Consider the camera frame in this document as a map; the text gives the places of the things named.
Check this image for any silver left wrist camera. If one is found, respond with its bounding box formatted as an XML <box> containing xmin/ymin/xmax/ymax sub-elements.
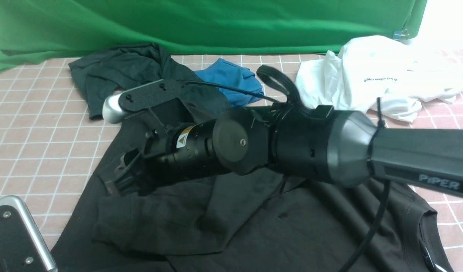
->
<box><xmin>0</xmin><ymin>196</ymin><xmax>58</xmax><ymax>272</ymax></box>

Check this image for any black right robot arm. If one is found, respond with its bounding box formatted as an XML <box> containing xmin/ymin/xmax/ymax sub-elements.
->
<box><xmin>104</xmin><ymin>103</ymin><xmax>463</xmax><ymax>198</ymax></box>

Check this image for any blue t-shirt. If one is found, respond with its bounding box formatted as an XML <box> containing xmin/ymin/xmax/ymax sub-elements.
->
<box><xmin>195</xmin><ymin>58</ymin><xmax>264</xmax><ymax>107</ymax></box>

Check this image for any blue binder clip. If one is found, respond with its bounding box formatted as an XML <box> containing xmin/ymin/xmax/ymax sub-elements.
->
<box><xmin>392</xmin><ymin>29</ymin><xmax>410</xmax><ymax>41</ymax></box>

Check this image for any dark teal t-shirt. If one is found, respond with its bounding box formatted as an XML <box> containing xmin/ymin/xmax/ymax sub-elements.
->
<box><xmin>69</xmin><ymin>43</ymin><xmax>231</xmax><ymax>123</ymax></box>

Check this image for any white t-shirt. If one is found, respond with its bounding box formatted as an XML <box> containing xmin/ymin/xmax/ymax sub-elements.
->
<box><xmin>295</xmin><ymin>36</ymin><xmax>463</xmax><ymax>123</ymax></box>

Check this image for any dark gray long-sleeve top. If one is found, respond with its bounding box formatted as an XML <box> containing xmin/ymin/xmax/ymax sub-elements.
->
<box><xmin>50</xmin><ymin>106</ymin><xmax>455</xmax><ymax>272</ymax></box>

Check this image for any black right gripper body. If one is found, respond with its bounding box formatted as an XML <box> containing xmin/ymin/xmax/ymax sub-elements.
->
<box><xmin>105</xmin><ymin>123</ymin><xmax>221</xmax><ymax>196</ymax></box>

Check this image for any green backdrop cloth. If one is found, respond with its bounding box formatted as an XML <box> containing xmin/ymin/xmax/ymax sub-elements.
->
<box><xmin>0</xmin><ymin>0</ymin><xmax>427</xmax><ymax>71</ymax></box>

